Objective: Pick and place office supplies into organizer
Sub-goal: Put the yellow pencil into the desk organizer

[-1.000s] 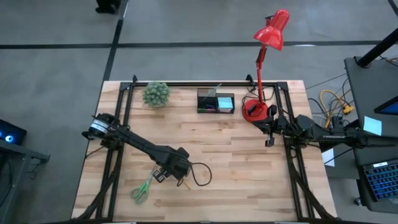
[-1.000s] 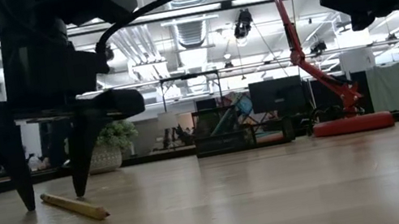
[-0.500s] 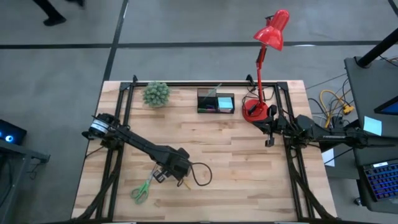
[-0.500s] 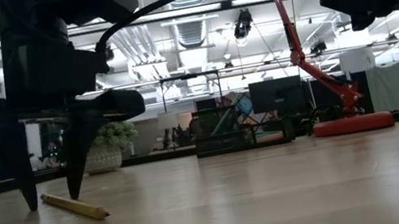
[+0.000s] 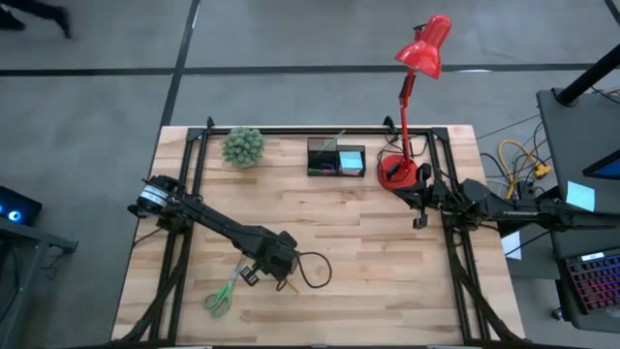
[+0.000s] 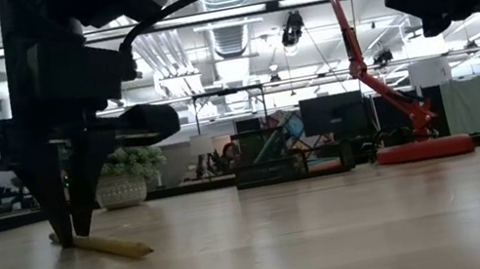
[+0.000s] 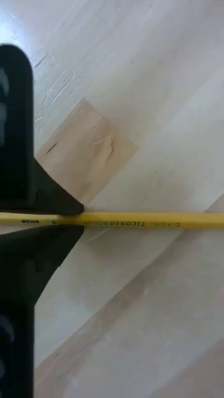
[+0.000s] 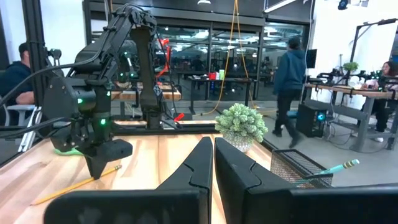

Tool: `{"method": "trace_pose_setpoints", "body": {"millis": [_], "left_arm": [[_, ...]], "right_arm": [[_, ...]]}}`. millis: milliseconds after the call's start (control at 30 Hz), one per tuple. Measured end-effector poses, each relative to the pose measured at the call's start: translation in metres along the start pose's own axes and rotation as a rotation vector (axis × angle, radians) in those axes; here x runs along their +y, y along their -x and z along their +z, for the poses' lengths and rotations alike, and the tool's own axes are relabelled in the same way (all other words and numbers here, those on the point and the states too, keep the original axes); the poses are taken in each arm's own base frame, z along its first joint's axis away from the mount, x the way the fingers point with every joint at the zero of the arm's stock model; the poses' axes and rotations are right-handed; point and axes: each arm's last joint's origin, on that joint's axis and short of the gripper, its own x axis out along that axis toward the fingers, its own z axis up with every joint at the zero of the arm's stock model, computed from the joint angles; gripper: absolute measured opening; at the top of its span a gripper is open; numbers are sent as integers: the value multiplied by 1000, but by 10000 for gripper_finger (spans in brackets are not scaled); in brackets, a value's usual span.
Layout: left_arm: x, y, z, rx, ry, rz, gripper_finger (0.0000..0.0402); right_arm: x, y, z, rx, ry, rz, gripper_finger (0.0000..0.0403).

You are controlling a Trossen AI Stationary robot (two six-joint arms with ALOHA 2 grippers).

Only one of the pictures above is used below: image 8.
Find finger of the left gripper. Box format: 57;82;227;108
84;139;134;180

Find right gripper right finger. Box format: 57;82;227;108
214;137;293;224

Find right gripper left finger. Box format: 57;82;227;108
157;136;214;224

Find green handled scissors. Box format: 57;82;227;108
53;147;84;156

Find yellow pencil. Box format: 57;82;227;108
30;164;123;206

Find teal pencil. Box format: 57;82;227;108
292;159;361;185

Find black mesh desk organizer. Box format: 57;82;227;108
269;149;334;190

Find white office chair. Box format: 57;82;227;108
0;104;43;153

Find green potted succulent plant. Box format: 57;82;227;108
215;103;269;153

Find person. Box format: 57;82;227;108
272;36;308;149
361;60;398;143
0;42;35;106

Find wooden background table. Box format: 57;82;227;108
110;81;183;102

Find black background table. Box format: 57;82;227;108
188;76;259;110

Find black computer tower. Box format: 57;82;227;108
295;103;327;138

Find black monitor on stand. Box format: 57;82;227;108
306;49;318;69

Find wooden desk grey legs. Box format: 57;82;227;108
304;81;398;153

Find small green background plant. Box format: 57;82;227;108
343;61;359;73

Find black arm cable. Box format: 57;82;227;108
0;116;74;140

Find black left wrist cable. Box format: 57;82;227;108
0;30;109;105

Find yellow hanging cable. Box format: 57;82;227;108
194;0;259;118

